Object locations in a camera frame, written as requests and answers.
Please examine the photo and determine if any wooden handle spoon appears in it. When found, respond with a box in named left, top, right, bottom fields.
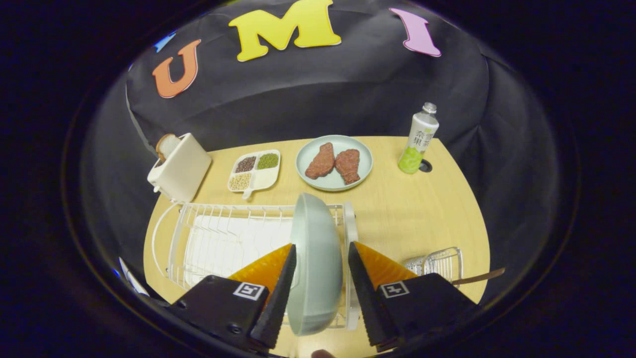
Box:
left=450, top=268, right=506, bottom=286

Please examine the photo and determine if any white toaster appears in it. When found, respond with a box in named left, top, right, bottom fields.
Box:
left=147, top=133, right=213, bottom=203

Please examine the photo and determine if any white green label bottle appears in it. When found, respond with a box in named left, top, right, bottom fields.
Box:
left=398, top=102, right=440, bottom=175

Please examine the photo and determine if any white drip tray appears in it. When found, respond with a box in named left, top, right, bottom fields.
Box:
left=183, top=215, right=299, bottom=288

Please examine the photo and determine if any white divided tray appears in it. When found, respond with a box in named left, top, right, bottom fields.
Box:
left=228, top=150, right=281, bottom=200

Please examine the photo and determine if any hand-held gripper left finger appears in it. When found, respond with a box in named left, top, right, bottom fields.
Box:
left=168, top=243, right=298, bottom=350

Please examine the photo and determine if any brown meat steak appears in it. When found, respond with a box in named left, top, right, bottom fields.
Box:
left=335, top=149, right=361, bottom=185
left=305, top=143, right=336, bottom=180

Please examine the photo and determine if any white wire dish rack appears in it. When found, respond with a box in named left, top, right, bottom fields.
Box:
left=152, top=201, right=359, bottom=331

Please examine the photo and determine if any small metal wire basket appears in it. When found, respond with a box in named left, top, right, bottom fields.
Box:
left=402, top=247, right=464, bottom=289

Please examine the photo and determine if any black backdrop cloth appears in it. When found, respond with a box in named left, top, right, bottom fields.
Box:
left=79, top=0, right=562, bottom=309

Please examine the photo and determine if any bread slice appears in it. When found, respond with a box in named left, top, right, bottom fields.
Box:
left=156, top=133, right=182, bottom=164

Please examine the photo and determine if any pale green plate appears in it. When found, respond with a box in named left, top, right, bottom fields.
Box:
left=287, top=193, right=344, bottom=337
left=296, top=135, right=373, bottom=192

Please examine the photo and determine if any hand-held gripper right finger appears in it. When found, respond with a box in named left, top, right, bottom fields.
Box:
left=348, top=241, right=480, bottom=353

